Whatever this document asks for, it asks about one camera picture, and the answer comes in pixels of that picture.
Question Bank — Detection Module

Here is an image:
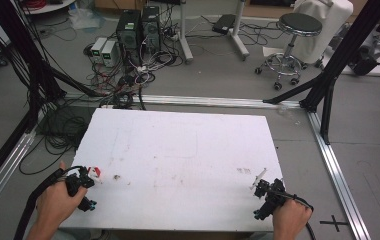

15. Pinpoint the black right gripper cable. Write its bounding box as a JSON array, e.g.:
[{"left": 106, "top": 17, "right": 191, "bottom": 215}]
[{"left": 282, "top": 191, "right": 318, "bottom": 240}]

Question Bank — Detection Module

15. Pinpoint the black floor mat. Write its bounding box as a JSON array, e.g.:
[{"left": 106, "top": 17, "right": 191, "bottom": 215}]
[{"left": 35, "top": 105, "right": 97, "bottom": 138}]

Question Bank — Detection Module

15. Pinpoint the white bench power supply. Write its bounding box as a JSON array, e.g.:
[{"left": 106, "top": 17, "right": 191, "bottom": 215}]
[
  {"left": 90, "top": 36, "right": 108, "bottom": 64},
  {"left": 100, "top": 40, "right": 119, "bottom": 68}
]

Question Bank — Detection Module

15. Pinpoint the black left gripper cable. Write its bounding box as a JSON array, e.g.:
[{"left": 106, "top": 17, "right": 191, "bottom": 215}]
[{"left": 12, "top": 165, "right": 84, "bottom": 240}]

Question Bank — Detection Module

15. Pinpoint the clear plastic bag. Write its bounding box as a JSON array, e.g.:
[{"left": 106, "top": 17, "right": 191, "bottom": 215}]
[{"left": 67, "top": 4, "right": 106, "bottom": 32}]

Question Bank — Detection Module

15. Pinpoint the person's right hand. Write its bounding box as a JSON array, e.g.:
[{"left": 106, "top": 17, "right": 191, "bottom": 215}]
[{"left": 272, "top": 198, "right": 314, "bottom": 240}]

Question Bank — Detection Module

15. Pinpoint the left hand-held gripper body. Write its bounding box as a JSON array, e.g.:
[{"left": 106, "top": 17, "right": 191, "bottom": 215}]
[{"left": 64, "top": 165, "right": 98, "bottom": 213}]

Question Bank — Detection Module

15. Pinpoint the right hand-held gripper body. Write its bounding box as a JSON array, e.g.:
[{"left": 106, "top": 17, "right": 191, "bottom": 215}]
[{"left": 252, "top": 177, "right": 288, "bottom": 221}]

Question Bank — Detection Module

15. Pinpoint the white cloth cover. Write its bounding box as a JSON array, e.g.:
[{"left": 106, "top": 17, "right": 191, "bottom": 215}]
[{"left": 291, "top": 0, "right": 355, "bottom": 65}]

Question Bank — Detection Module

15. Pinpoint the white desk leg frame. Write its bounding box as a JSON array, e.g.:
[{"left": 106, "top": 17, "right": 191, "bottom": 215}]
[{"left": 177, "top": 0, "right": 251, "bottom": 65}]

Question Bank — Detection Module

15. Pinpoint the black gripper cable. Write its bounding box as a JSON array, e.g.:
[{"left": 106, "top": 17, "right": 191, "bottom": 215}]
[
  {"left": 282, "top": 191, "right": 318, "bottom": 240},
  {"left": 12, "top": 165, "right": 84, "bottom": 240}
]

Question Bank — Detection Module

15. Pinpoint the round white table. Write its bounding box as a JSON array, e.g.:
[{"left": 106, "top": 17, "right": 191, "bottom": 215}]
[{"left": 20, "top": 0, "right": 78, "bottom": 16}]

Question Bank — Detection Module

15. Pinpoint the black device on board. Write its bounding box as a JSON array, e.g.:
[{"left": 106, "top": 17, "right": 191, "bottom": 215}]
[{"left": 347, "top": 44, "right": 380, "bottom": 77}]

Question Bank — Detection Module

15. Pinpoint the flat black box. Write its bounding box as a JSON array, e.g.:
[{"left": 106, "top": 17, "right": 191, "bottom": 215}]
[{"left": 211, "top": 13, "right": 237, "bottom": 36}]

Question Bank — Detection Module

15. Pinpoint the tangle of floor cables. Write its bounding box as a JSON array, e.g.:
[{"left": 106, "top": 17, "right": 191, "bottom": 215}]
[{"left": 17, "top": 13, "right": 186, "bottom": 176}]

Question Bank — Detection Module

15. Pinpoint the black frame strut with cables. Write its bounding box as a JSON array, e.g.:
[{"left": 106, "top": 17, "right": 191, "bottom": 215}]
[{"left": 0, "top": 0, "right": 106, "bottom": 198}]

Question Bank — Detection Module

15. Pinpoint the black round swivel stool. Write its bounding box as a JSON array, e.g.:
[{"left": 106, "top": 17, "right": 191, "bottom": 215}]
[{"left": 254, "top": 12, "right": 324, "bottom": 92}]

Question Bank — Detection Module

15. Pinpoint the aluminium floor rail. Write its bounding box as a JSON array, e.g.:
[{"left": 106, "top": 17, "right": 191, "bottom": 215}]
[
  {"left": 0, "top": 128, "right": 38, "bottom": 226},
  {"left": 305, "top": 110, "right": 373, "bottom": 240},
  {"left": 62, "top": 92, "right": 303, "bottom": 110}
]

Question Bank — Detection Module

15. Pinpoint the person's left hand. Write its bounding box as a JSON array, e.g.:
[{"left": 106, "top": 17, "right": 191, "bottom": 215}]
[{"left": 35, "top": 160, "right": 89, "bottom": 232}]

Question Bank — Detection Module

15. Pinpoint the black computer tower green sticker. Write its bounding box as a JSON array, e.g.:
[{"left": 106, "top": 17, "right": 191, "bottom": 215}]
[{"left": 115, "top": 9, "right": 143, "bottom": 66}]

